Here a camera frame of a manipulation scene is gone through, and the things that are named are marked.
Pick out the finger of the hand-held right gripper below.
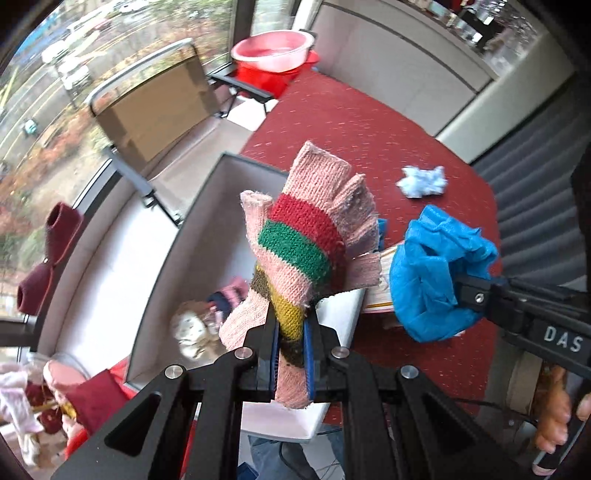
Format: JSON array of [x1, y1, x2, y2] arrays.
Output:
[[455, 273, 591, 325]]

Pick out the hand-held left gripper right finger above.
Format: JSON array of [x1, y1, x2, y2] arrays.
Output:
[[302, 318, 536, 480]]

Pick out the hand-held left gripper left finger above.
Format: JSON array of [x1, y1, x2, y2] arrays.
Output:
[[51, 318, 282, 480]]

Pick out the blue cloth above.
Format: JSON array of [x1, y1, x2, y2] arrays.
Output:
[[389, 204, 502, 343]]

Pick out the pink and navy sock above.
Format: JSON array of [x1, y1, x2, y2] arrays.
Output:
[[205, 276, 250, 319]]

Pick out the striped knitted glove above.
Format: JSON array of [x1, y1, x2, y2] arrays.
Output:
[[218, 141, 382, 411]]

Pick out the white storage box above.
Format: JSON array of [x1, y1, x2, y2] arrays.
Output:
[[124, 152, 365, 441]]

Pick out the person's right hand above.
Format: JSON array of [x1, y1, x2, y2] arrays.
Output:
[[534, 364, 591, 457]]

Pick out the grey curtain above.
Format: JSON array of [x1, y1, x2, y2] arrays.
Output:
[[471, 138, 591, 296]]

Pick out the person's jeans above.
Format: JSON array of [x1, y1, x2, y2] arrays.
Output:
[[249, 436, 352, 480]]

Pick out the booklet under blue cloth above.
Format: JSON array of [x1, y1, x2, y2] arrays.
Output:
[[362, 244, 408, 325]]

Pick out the crumpled white tissue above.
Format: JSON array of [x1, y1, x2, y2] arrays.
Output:
[[396, 165, 450, 200]]

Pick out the maroon cloth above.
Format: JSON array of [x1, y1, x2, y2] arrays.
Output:
[[69, 367, 132, 435]]

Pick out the maroon sock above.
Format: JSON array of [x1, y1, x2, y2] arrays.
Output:
[[45, 202, 84, 266], [17, 258, 56, 317]]

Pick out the light pink cloth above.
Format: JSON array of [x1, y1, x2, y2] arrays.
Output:
[[0, 362, 47, 467]]

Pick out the cluttered counter shelf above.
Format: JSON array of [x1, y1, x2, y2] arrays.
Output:
[[416, 0, 573, 65]]

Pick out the folding chair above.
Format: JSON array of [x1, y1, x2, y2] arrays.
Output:
[[88, 38, 275, 227]]

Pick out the red plastic bucket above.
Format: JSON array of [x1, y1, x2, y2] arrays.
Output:
[[235, 51, 320, 97]]

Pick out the pink plastic basin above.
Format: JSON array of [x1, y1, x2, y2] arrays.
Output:
[[231, 28, 318, 72]]

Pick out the black window frame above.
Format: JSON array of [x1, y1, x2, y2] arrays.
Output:
[[228, 0, 258, 75]]

